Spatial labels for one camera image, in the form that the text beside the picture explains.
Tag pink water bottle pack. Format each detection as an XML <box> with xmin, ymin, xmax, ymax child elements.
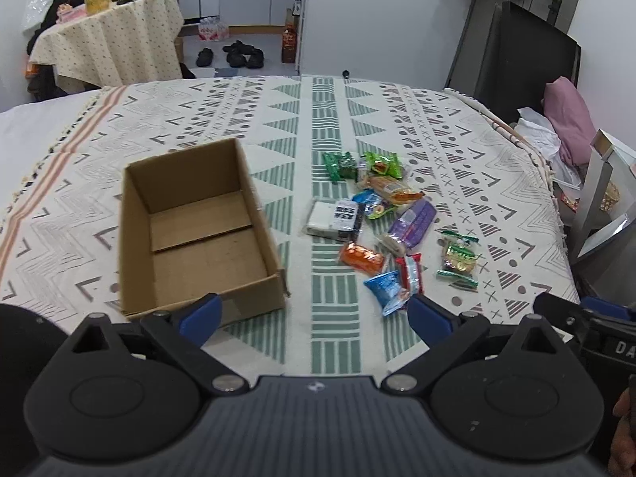
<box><xmin>197</xmin><ymin>15</ymin><xmax>230</xmax><ymax>42</ymax></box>

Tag patterned bed blanket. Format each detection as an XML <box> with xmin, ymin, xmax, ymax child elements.
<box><xmin>1</xmin><ymin>76</ymin><xmax>578</xmax><ymax>377</ymax></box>

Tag orange bread packet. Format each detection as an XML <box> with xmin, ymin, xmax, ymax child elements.
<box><xmin>368</xmin><ymin>176</ymin><xmax>425</xmax><ymax>206</ymax></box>

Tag purple wafer packet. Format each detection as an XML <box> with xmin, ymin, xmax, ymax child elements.
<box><xmin>380</xmin><ymin>198</ymin><xmax>436</xmax><ymax>256</ymax></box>

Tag white plastic bag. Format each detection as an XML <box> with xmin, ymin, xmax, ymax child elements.
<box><xmin>514</xmin><ymin>108</ymin><xmax>581</xmax><ymax>188</ymax></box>

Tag green peanut snack packet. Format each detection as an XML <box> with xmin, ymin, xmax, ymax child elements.
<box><xmin>436</xmin><ymin>229</ymin><xmax>479</xmax><ymax>292</ymax></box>

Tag orange snack packet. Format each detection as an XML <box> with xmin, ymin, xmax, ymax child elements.
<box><xmin>339</xmin><ymin>242</ymin><xmax>385</xmax><ymax>277</ymax></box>

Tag bright green snack packet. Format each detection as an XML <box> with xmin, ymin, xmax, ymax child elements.
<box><xmin>363</xmin><ymin>152</ymin><xmax>404</xmax><ymax>180</ymax></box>

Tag black shoes on floor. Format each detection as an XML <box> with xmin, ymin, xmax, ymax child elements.
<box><xmin>195</xmin><ymin>41</ymin><xmax>264</xmax><ymax>69</ymax></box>

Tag white black snack packet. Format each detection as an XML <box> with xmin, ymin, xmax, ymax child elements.
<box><xmin>304</xmin><ymin>199</ymin><xmax>363</xmax><ymax>242</ymax></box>

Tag black chair back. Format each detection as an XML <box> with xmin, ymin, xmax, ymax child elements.
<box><xmin>447</xmin><ymin>1</ymin><xmax>582</xmax><ymax>123</ymax></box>

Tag blue green snack packet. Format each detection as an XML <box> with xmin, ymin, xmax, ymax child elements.
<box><xmin>351</xmin><ymin>188</ymin><xmax>396</xmax><ymax>221</ymax></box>

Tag dark green snack packet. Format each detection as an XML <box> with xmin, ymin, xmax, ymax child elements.
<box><xmin>322</xmin><ymin>152</ymin><xmax>358</xmax><ymax>183</ymax></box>

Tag brown cardboard box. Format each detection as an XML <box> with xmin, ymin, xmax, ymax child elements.
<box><xmin>118</xmin><ymin>138</ymin><xmax>288</xmax><ymax>325</ymax></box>

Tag round table with dotted cloth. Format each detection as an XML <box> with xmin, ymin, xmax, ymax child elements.
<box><xmin>29</xmin><ymin>0</ymin><xmax>184</xmax><ymax>93</ymax></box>

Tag person's right hand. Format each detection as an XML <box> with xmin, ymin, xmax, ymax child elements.
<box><xmin>608</xmin><ymin>389</ymin><xmax>636</xmax><ymax>477</ymax></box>

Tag red white snack packet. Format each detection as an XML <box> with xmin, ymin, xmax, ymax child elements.
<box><xmin>396</xmin><ymin>253</ymin><xmax>423</xmax><ymax>296</ymax></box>

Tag pink cloth pile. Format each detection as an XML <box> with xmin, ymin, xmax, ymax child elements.
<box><xmin>543</xmin><ymin>76</ymin><xmax>597</xmax><ymax>167</ymax></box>

